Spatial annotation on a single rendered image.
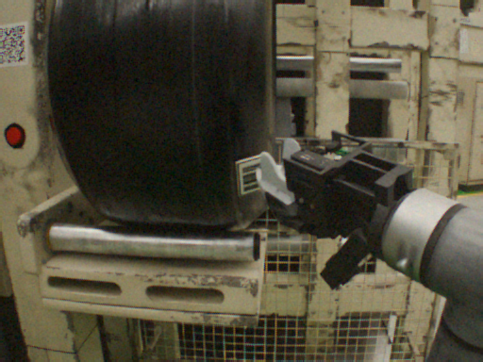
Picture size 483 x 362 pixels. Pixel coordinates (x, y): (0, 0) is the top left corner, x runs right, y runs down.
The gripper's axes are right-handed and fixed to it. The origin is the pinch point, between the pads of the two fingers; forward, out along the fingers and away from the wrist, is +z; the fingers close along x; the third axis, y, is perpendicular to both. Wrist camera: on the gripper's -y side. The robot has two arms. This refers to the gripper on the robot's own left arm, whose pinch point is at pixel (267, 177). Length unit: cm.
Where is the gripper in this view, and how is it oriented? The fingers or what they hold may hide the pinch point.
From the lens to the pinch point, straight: 52.8
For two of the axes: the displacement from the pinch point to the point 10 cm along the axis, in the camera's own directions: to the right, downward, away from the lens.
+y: -2.0, -8.4, -5.0
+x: -7.8, 4.4, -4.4
